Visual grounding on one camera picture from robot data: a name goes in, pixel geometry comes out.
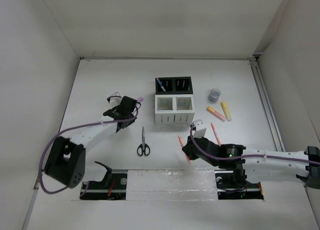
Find orange pen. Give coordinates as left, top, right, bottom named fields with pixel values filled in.
left=177, top=135, right=191, bottom=164

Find blue pen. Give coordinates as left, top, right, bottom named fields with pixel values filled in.
left=156, top=78, right=166, bottom=92

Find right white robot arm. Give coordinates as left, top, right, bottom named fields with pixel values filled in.
left=182, top=136, right=320, bottom=189

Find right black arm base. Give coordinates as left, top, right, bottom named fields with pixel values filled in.
left=214, top=170, right=264, bottom=200

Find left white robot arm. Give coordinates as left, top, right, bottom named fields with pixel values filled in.
left=40, top=95, right=141, bottom=188

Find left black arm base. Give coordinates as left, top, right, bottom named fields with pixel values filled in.
left=79, top=161, right=128, bottom=200

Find pink red pen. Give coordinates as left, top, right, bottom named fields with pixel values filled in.
left=210, top=122, right=222, bottom=146

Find orange highlighter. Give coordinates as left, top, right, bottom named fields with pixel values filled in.
left=206, top=106, right=226, bottom=122

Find yellow highlighter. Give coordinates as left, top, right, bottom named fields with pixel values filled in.
left=220, top=102, right=232, bottom=122

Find white two-slot pen holder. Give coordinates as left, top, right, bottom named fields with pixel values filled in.
left=154, top=94, right=195, bottom=126

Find black two-slot pen holder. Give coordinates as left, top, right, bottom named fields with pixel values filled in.
left=155, top=77, right=193, bottom=95

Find clear jar of clips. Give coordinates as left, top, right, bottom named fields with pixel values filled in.
left=208, top=88, right=221, bottom=102

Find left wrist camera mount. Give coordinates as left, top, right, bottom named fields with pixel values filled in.
left=106, top=92, right=122, bottom=103

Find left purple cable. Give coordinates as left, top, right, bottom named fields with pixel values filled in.
left=36, top=96, right=142, bottom=195

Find purple cable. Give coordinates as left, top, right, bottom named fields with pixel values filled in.
left=189, top=123, right=320, bottom=165
left=36, top=96, right=142, bottom=195

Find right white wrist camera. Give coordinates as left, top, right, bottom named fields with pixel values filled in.
left=191, top=120, right=207, bottom=138

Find black handled scissors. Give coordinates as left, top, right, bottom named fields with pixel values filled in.
left=136, top=127, right=151, bottom=156

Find aluminium rail right side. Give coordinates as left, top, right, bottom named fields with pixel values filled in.
left=249, top=55, right=286, bottom=152

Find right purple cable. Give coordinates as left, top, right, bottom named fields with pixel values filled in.
left=189, top=123, right=320, bottom=165

